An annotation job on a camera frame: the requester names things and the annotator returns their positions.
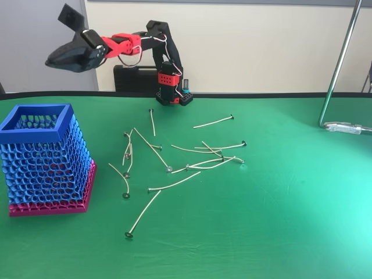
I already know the chrome metal tube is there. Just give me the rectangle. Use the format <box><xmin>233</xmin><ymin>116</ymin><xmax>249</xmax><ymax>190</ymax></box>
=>
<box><xmin>318</xmin><ymin>0</ymin><xmax>364</xmax><ymax>128</ymax></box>

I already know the blue lattice basket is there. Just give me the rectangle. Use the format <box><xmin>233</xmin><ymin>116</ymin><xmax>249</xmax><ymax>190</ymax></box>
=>
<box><xmin>0</xmin><ymin>103</ymin><xmax>90</xmax><ymax>206</ymax></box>

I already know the magenta lattice base tray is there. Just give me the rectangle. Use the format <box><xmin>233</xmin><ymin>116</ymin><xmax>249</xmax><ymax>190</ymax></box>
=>
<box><xmin>8</xmin><ymin>159</ymin><xmax>98</xmax><ymax>218</ymax></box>

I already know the white candle wick metal base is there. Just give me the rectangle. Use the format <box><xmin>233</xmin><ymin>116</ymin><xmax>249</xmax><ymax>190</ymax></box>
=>
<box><xmin>148</xmin><ymin>139</ymin><xmax>173</xmax><ymax>173</ymax></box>
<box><xmin>123</xmin><ymin>144</ymin><xmax>134</xmax><ymax>178</ymax></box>
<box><xmin>147</xmin><ymin>171</ymin><xmax>202</xmax><ymax>193</ymax></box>
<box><xmin>123</xmin><ymin>131</ymin><xmax>131</xmax><ymax>166</ymax></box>
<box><xmin>201</xmin><ymin>140</ymin><xmax>246</xmax><ymax>164</ymax></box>
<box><xmin>171</xmin><ymin>155</ymin><xmax>226</xmax><ymax>174</ymax></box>
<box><xmin>124</xmin><ymin>129</ymin><xmax>134</xmax><ymax>159</ymax></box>
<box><xmin>192</xmin><ymin>114</ymin><xmax>235</xmax><ymax>129</ymax></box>
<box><xmin>170</xmin><ymin>144</ymin><xmax>223</xmax><ymax>154</ymax></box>
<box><xmin>133</xmin><ymin>127</ymin><xmax>163</xmax><ymax>151</ymax></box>
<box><xmin>108</xmin><ymin>162</ymin><xmax>131</xmax><ymax>199</ymax></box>
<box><xmin>148</xmin><ymin>108</ymin><xmax>156</xmax><ymax>137</ymax></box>
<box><xmin>194</xmin><ymin>140</ymin><xmax>248</xmax><ymax>150</ymax></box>
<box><xmin>185</xmin><ymin>156</ymin><xmax>237</xmax><ymax>170</ymax></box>
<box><xmin>124</xmin><ymin>189</ymin><xmax>162</xmax><ymax>238</ymax></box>

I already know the red white servo cable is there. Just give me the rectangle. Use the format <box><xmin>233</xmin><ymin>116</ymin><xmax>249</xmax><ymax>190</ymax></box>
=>
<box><xmin>142</xmin><ymin>33</ymin><xmax>184</xmax><ymax>77</ymax></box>
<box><xmin>117</xmin><ymin>43</ymin><xmax>143</xmax><ymax>68</ymax></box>

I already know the green table cloth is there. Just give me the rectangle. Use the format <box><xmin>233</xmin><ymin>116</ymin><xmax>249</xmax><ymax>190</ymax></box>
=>
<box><xmin>0</xmin><ymin>91</ymin><xmax>372</xmax><ymax>279</ymax></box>

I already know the grey partition panel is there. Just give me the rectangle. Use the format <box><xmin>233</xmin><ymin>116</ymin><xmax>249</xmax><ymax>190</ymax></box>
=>
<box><xmin>0</xmin><ymin>0</ymin><xmax>98</xmax><ymax>92</ymax></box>

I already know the black plastic tool case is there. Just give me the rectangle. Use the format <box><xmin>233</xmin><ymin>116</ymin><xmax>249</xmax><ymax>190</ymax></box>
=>
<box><xmin>113</xmin><ymin>64</ymin><xmax>160</xmax><ymax>93</ymax></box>

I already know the silver clamp fitting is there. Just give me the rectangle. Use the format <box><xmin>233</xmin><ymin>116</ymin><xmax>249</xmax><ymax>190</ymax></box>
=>
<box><xmin>324</xmin><ymin>121</ymin><xmax>372</xmax><ymax>135</ymax></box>

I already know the teal black clamp knob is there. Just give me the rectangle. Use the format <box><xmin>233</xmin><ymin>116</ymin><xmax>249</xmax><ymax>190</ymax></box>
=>
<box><xmin>181</xmin><ymin>78</ymin><xmax>193</xmax><ymax>99</ymax></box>

